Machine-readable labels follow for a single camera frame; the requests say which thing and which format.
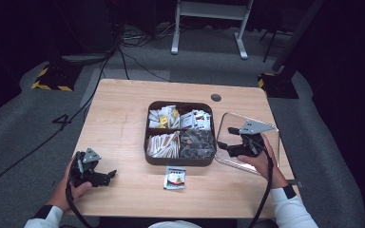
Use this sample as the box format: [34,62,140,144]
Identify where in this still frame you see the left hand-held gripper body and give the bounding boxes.
[69,147,107,188]

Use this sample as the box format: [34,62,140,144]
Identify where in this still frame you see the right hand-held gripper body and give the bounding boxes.
[229,120,277,158]

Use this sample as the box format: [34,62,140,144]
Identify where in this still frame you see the clear plastic box lid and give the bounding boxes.
[214,111,280,175]

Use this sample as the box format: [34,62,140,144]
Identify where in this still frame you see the pile of white red packets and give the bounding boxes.
[180,109,212,131]

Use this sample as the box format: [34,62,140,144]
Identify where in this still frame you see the brown square compartment box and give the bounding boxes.
[144,100,218,167]

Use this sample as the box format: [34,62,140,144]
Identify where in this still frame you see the white square sachet colourful print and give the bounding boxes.
[163,165,187,191]

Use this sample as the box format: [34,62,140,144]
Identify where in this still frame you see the person's right hand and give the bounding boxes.
[237,133,289,190]

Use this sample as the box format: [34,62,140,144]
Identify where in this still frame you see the person's left hand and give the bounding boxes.
[46,158,93,213]

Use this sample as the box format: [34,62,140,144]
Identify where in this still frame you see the pile of dark packets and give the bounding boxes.
[180,128,217,160]

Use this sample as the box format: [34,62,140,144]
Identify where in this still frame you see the pile of white brown stick sachets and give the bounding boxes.
[145,131,181,159]

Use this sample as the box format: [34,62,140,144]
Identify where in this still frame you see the black stand yellow striped base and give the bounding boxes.
[257,0,326,100]
[30,47,84,93]

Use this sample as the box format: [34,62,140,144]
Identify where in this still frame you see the pile of white yellow packets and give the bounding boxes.
[147,104,181,129]

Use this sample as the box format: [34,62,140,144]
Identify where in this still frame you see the person's white shirt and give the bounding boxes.
[147,220,202,228]

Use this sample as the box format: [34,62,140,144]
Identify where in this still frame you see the dark tripod legs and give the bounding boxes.
[259,27,288,64]

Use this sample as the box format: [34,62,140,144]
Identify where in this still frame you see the left hand-held gripper black cable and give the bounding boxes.
[65,175,93,228]

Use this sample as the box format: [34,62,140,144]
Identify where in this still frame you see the hand-held gripper black cable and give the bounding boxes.
[248,139,275,228]
[65,175,93,228]

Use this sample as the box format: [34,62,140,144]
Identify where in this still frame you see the right hand-held gripper black cable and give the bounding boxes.
[248,139,275,228]

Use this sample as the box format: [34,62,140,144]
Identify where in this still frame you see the long black floor cable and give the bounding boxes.
[0,47,115,195]

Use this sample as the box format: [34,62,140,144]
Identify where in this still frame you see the thin black floor cable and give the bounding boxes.
[118,47,171,83]

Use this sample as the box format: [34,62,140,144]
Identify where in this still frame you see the white metal stand frame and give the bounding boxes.
[170,0,255,61]

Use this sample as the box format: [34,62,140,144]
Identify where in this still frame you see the tangle of floor cables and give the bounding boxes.
[120,22,179,48]

